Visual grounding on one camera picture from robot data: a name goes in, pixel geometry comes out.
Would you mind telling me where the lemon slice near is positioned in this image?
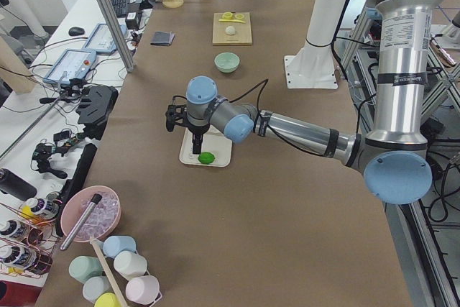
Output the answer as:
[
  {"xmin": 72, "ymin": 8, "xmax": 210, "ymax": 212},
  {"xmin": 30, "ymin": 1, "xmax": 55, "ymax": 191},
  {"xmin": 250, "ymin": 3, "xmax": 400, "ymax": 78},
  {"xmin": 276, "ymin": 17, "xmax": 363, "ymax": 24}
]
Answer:
[{"xmin": 221, "ymin": 12, "xmax": 234, "ymax": 20}]

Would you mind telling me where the mint green bowl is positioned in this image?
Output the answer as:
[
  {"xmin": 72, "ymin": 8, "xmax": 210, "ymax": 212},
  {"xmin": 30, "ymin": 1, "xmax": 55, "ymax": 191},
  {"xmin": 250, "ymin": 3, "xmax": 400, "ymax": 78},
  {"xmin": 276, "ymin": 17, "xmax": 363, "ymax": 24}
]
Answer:
[{"xmin": 214, "ymin": 52, "xmax": 240, "ymax": 73}]

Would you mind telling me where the green handled grabber tool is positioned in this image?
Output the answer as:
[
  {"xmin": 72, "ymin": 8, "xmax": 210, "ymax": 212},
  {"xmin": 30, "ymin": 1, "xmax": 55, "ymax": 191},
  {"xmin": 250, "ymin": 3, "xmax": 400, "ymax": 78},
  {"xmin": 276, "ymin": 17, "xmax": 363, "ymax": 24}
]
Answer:
[{"xmin": 0, "ymin": 76, "xmax": 91, "ymax": 160}]

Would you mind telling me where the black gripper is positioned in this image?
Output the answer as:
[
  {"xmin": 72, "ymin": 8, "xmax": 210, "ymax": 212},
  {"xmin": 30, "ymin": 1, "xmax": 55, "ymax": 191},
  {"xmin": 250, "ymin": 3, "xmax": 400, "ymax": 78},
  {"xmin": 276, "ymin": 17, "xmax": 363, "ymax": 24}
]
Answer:
[{"xmin": 188, "ymin": 124, "xmax": 209, "ymax": 154}]

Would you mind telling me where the aluminium frame post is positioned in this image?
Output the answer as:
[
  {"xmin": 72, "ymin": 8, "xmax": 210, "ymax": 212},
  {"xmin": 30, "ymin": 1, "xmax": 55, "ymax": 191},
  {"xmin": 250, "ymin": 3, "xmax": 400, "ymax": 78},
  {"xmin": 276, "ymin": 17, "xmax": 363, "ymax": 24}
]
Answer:
[{"xmin": 96, "ymin": 0, "xmax": 134, "ymax": 73}]

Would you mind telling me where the metal muddler stick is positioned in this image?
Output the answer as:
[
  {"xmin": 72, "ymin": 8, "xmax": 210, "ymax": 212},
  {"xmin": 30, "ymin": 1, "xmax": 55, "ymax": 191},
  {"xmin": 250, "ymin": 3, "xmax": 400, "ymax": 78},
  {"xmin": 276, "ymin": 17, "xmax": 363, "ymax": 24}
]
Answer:
[{"xmin": 60, "ymin": 193, "xmax": 102, "ymax": 251}]

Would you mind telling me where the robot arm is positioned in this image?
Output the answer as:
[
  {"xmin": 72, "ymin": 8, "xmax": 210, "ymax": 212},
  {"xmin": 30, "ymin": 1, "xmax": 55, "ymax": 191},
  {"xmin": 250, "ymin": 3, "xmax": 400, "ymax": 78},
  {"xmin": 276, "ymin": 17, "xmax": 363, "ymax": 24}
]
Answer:
[{"xmin": 167, "ymin": 0, "xmax": 443, "ymax": 204}]

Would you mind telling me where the green lime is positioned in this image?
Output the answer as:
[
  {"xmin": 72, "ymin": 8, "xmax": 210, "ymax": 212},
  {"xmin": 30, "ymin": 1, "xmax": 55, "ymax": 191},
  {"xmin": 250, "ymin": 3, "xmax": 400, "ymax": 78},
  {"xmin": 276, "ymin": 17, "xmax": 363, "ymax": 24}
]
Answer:
[{"xmin": 197, "ymin": 152, "xmax": 216, "ymax": 165}]

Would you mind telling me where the black computer mouse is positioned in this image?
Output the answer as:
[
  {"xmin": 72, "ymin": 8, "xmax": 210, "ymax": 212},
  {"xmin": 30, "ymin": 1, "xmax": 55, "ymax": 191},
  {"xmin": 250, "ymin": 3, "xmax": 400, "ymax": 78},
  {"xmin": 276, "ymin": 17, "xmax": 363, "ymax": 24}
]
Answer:
[{"xmin": 68, "ymin": 27, "xmax": 86, "ymax": 37}]

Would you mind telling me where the copper bottle rack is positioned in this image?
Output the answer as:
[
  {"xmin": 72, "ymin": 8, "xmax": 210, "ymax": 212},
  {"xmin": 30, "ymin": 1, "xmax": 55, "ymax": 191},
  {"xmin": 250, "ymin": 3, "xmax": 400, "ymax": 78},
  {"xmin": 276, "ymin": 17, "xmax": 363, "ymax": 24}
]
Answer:
[{"xmin": 1, "ymin": 198, "xmax": 60, "ymax": 279}]

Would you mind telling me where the white cup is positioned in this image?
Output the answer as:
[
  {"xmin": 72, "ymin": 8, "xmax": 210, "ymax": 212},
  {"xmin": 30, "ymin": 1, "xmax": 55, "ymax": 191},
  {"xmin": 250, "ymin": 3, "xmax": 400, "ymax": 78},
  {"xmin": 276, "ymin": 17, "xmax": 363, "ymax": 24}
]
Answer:
[{"xmin": 114, "ymin": 251, "xmax": 147, "ymax": 280}]

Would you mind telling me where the green cup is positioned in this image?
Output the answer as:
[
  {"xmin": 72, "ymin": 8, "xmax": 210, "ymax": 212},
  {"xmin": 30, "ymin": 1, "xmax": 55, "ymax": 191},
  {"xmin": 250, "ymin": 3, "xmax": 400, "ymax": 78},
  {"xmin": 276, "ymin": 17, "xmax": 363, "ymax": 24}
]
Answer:
[{"xmin": 68, "ymin": 256, "xmax": 103, "ymax": 284}]

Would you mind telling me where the grey folded cloth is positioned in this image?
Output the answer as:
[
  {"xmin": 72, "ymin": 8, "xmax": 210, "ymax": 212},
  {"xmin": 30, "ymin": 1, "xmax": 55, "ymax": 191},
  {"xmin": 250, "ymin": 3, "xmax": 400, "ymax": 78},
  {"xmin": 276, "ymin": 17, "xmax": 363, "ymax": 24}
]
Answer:
[{"xmin": 150, "ymin": 31, "xmax": 175, "ymax": 46}]

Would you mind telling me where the teach pendant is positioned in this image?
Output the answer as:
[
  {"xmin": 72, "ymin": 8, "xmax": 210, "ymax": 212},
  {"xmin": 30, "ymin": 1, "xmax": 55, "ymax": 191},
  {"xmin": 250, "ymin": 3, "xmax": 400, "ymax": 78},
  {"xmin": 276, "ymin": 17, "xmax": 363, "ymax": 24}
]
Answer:
[
  {"xmin": 43, "ymin": 49, "xmax": 96, "ymax": 86},
  {"xmin": 83, "ymin": 23, "xmax": 116, "ymax": 55}
]

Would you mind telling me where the cream rabbit tray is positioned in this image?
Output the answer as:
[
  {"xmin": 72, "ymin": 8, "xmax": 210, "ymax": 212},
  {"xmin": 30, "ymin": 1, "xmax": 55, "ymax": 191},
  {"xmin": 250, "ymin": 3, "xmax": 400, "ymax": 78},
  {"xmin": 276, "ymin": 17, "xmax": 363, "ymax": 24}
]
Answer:
[{"xmin": 179, "ymin": 126, "xmax": 233, "ymax": 168}]

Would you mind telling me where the bamboo cutting board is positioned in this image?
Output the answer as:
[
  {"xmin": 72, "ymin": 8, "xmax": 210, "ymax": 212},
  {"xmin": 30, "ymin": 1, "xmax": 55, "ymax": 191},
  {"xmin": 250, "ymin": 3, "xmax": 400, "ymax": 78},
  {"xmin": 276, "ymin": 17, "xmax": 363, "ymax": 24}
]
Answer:
[{"xmin": 212, "ymin": 12, "xmax": 252, "ymax": 46}]

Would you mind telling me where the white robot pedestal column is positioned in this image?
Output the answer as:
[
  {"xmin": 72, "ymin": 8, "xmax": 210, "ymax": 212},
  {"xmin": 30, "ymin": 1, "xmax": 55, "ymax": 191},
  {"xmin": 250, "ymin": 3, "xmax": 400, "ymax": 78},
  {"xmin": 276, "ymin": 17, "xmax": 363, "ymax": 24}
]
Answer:
[{"xmin": 285, "ymin": 0, "xmax": 347, "ymax": 89}]

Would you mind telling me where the lower teach pendant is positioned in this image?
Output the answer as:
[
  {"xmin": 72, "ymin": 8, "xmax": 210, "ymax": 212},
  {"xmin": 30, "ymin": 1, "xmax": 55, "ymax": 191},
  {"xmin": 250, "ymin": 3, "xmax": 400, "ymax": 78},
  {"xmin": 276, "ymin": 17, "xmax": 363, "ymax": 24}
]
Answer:
[{"xmin": 43, "ymin": 49, "xmax": 96, "ymax": 86}]

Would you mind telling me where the white steamed bun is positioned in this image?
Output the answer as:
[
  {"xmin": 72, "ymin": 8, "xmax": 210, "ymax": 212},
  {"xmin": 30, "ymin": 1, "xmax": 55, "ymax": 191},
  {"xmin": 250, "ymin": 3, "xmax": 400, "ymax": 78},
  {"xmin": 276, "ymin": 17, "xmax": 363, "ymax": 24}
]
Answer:
[{"xmin": 224, "ymin": 26, "xmax": 236, "ymax": 36}]

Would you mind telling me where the blue cup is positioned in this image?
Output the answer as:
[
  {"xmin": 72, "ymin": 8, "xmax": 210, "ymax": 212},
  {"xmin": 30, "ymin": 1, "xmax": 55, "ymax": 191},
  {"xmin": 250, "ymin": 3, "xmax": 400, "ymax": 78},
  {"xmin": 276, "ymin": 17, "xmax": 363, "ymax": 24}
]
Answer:
[{"xmin": 103, "ymin": 235, "xmax": 137, "ymax": 258}]

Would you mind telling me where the yellow cup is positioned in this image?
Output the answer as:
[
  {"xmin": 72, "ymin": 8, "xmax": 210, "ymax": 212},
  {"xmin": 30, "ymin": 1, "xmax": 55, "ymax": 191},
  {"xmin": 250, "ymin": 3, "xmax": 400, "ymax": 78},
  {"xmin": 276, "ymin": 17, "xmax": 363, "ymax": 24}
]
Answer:
[{"xmin": 94, "ymin": 292, "xmax": 121, "ymax": 307}]

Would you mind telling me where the grey cup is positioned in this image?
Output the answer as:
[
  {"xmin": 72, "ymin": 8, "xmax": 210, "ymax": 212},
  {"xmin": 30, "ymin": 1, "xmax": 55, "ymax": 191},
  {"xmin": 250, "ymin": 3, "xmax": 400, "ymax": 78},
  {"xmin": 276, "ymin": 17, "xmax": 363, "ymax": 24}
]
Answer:
[{"xmin": 82, "ymin": 276, "xmax": 112, "ymax": 303}]

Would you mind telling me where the pink cup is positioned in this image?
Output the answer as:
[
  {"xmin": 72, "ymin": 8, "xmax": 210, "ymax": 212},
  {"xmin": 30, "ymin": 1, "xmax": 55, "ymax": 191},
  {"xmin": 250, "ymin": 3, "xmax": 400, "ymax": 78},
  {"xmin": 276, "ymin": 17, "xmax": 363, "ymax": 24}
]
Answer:
[{"xmin": 125, "ymin": 275, "xmax": 162, "ymax": 305}]

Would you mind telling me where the pink bowl with ice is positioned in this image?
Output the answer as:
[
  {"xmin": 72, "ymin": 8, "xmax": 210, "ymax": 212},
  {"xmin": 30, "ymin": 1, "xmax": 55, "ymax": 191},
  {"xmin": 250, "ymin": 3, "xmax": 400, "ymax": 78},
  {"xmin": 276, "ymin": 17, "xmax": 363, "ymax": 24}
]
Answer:
[{"xmin": 60, "ymin": 185, "xmax": 121, "ymax": 242}]

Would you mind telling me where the black water bottle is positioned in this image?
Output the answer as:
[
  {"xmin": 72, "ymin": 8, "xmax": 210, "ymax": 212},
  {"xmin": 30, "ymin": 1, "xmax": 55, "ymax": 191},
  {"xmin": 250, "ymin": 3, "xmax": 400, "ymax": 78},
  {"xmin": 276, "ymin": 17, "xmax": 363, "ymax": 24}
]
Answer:
[{"xmin": 1, "ymin": 168, "xmax": 37, "ymax": 201}]

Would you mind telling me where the upper teach pendant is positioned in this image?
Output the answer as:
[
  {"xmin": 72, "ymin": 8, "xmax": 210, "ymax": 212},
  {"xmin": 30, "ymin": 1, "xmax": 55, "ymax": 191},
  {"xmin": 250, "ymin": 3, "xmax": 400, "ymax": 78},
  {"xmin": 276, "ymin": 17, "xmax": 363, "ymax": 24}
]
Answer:
[{"xmin": 83, "ymin": 23, "xmax": 116, "ymax": 55}]

